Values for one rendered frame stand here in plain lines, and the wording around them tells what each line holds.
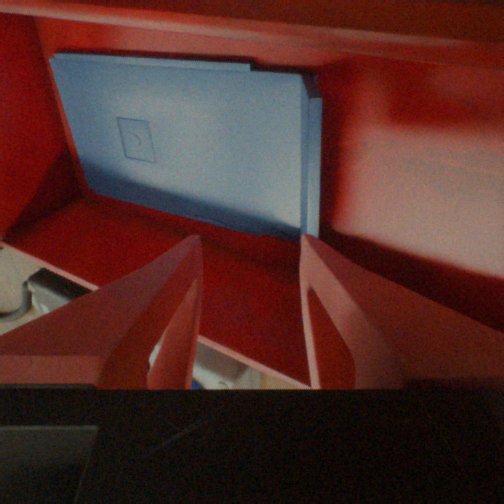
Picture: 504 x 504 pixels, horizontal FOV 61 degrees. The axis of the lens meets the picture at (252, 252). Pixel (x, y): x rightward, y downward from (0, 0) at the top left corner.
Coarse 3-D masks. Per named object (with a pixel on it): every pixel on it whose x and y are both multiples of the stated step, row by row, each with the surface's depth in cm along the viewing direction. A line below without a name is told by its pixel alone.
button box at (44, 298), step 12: (36, 276) 31; (48, 276) 31; (60, 276) 31; (24, 288) 36; (36, 288) 31; (48, 288) 30; (60, 288) 30; (72, 288) 30; (84, 288) 30; (24, 300) 39; (36, 300) 32; (48, 300) 31; (60, 300) 30; (72, 300) 29; (12, 312) 44; (24, 312) 41
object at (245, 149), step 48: (96, 96) 21; (144, 96) 19; (192, 96) 18; (240, 96) 16; (288, 96) 15; (96, 144) 22; (192, 144) 19; (240, 144) 18; (288, 144) 16; (144, 192) 22; (192, 192) 21; (240, 192) 19; (288, 192) 18
